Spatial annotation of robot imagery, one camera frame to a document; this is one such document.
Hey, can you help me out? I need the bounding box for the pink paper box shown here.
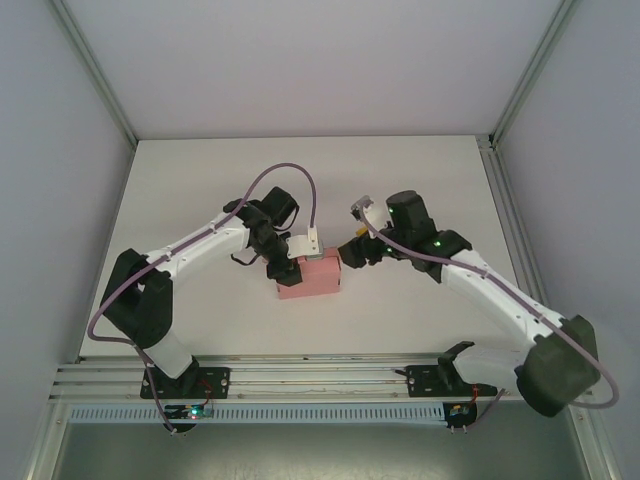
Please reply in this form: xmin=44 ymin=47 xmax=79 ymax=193
xmin=272 ymin=247 xmax=345 ymax=301

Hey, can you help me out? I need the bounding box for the circuit board with green light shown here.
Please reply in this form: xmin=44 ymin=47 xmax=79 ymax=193
xmin=167 ymin=404 xmax=214 ymax=420

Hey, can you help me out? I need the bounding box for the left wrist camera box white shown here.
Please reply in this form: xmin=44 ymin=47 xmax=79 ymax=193
xmin=285 ymin=228 xmax=327 ymax=262

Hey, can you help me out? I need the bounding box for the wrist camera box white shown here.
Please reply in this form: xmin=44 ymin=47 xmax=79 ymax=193
xmin=285 ymin=228 xmax=327 ymax=262
xmin=348 ymin=196 xmax=394 ymax=232

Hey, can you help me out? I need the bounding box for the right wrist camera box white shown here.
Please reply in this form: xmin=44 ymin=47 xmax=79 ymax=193
xmin=348 ymin=196 xmax=394 ymax=232

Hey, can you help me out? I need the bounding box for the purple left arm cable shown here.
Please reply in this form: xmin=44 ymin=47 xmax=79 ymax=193
xmin=87 ymin=162 xmax=321 ymax=436

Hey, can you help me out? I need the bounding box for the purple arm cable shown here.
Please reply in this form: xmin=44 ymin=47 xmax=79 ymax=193
xmin=87 ymin=162 xmax=321 ymax=436
xmin=357 ymin=207 xmax=620 ymax=434

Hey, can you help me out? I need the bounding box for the aluminium table side rail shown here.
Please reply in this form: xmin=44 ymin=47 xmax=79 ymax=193
xmin=477 ymin=134 xmax=561 ymax=359

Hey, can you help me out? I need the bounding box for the aluminium mounting rail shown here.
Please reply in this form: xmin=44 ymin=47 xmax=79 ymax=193
xmin=48 ymin=353 xmax=594 ymax=404

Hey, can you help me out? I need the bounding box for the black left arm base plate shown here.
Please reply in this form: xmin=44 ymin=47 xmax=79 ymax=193
xmin=139 ymin=367 xmax=232 ymax=400

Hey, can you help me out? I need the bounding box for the white slotted cable duct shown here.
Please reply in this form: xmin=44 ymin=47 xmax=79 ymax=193
xmin=67 ymin=403 xmax=446 ymax=425

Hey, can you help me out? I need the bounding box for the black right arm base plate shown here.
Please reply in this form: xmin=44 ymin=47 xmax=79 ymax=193
xmin=407 ymin=364 xmax=499 ymax=399

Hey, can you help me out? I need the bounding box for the aluminium frame post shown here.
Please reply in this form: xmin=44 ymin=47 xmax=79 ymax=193
xmin=49 ymin=0 xmax=139 ymax=146
xmin=487 ymin=0 xmax=576 ymax=149

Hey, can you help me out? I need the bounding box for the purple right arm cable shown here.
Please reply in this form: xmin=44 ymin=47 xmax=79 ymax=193
xmin=357 ymin=207 xmax=620 ymax=434

